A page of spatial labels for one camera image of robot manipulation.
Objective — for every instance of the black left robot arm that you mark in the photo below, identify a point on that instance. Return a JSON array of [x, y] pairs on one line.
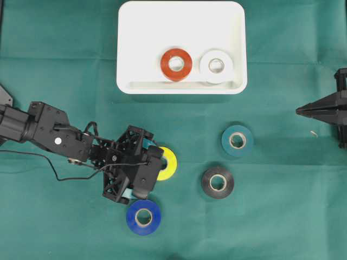
[[49, 129]]

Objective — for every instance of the red tape roll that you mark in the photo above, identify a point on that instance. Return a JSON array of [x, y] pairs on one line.
[[176, 64]]

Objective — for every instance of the black tape roll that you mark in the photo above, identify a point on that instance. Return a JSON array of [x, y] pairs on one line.
[[217, 182]]

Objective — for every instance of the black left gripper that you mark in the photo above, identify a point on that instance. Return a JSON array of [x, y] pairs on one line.
[[116, 158]]

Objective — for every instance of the yellow tape roll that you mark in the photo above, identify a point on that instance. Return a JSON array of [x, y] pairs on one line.
[[171, 164]]

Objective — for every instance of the blue tape roll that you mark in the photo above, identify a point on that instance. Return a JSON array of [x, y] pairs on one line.
[[143, 217]]

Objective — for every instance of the white tape roll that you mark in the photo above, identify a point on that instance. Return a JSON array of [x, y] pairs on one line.
[[216, 67]]

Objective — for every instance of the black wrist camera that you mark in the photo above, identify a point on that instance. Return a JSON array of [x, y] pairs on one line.
[[143, 177]]

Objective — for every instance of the white plastic case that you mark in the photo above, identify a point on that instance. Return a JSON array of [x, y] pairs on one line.
[[147, 29]]

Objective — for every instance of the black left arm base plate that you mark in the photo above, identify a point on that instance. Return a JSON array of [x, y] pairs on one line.
[[5, 97]]

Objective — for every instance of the green tape roll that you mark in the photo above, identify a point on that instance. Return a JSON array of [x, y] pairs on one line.
[[237, 140]]

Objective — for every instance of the green table cloth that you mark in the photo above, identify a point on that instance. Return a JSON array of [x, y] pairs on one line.
[[289, 196]]

